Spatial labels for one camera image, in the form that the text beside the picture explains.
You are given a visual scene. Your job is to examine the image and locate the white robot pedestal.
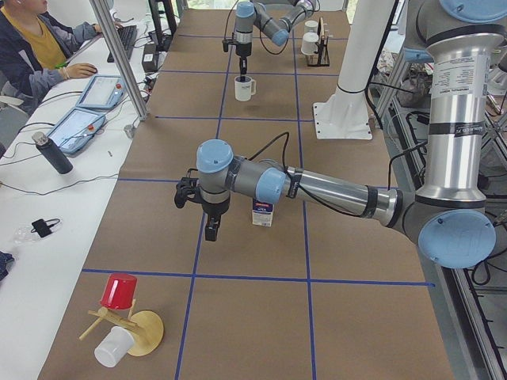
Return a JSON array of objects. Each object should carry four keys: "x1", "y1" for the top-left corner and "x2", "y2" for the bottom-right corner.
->
[{"x1": 313, "y1": 0, "x2": 398, "y2": 140}]

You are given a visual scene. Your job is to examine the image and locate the wooden cup tree stand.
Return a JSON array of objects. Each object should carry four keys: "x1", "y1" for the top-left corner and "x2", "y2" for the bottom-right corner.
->
[{"x1": 78, "y1": 299, "x2": 165, "y2": 357}]

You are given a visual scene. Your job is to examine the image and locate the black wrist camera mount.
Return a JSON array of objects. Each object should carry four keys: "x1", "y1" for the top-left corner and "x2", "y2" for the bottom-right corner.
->
[{"x1": 174, "y1": 168, "x2": 202, "y2": 209}]

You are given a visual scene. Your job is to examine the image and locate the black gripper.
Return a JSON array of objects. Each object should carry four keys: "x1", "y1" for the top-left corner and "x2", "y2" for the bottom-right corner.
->
[
  {"x1": 201, "y1": 198, "x2": 230, "y2": 241},
  {"x1": 235, "y1": 42, "x2": 252, "y2": 78}
]

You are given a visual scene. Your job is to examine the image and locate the blue white milk carton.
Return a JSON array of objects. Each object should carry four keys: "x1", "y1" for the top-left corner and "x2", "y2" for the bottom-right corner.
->
[{"x1": 252, "y1": 199, "x2": 274, "y2": 227}]

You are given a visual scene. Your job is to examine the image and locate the black wire mug rack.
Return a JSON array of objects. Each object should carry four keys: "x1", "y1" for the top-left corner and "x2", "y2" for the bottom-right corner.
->
[{"x1": 305, "y1": 17, "x2": 330, "y2": 67}]

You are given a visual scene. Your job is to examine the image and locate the white plastic cup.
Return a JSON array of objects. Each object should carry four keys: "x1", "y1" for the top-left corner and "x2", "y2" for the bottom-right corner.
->
[{"x1": 94, "y1": 326, "x2": 135, "y2": 368}]

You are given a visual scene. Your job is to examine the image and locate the red plastic cup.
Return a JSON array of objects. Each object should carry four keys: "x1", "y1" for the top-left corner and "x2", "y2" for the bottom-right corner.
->
[{"x1": 100, "y1": 273, "x2": 137, "y2": 310}]

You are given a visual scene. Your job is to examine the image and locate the teach pendant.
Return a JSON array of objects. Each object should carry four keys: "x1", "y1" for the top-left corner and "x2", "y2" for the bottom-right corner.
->
[
  {"x1": 48, "y1": 107, "x2": 106, "y2": 155},
  {"x1": 76, "y1": 74, "x2": 124, "y2": 110}
]

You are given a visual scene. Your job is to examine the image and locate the black water bottle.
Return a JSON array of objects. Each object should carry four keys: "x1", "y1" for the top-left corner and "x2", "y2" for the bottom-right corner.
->
[{"x1": 32, "y1": 131, "x2": 73, "y2": 174}]

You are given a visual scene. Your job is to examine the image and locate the white mug with lettering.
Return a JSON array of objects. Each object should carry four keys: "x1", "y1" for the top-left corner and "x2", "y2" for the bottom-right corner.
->
[{"x1": 303, "y1": 20, "x2": 319, "y2": 34}]

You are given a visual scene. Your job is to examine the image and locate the white mug on rack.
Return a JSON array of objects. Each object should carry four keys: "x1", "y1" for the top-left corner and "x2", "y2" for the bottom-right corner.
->
[{"x1": 301, "y1": 32, "x2": 320, "y2": 56}]

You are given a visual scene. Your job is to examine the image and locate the black keyboard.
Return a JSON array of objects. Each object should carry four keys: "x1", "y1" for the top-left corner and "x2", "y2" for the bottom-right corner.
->
[{"x1": 116, "y1": 25, "x2": 138, "y2": 60}]

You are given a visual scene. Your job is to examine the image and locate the aluminium frame post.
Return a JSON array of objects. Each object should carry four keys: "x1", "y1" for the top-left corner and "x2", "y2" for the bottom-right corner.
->
[{"x1": 90, "y1": 0, "x2": 148, "y2": 121}]

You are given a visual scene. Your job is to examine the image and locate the near teach pendant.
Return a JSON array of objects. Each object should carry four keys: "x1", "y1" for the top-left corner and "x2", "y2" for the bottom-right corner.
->
[{"x1": 48, "y1": 107, "x2": 106, "y2": 155}]

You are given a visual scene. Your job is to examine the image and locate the far teach pendant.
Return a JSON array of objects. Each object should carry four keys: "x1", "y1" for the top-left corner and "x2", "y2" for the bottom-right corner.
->
[{"x1": 76, "y1": 74, "x2": 124, "y2": 110}]

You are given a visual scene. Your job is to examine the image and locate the seated person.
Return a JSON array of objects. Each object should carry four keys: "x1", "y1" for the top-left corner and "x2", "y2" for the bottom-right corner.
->
[{"x1": 1, "y1": 1, "x2": 102, "y2": 115}]

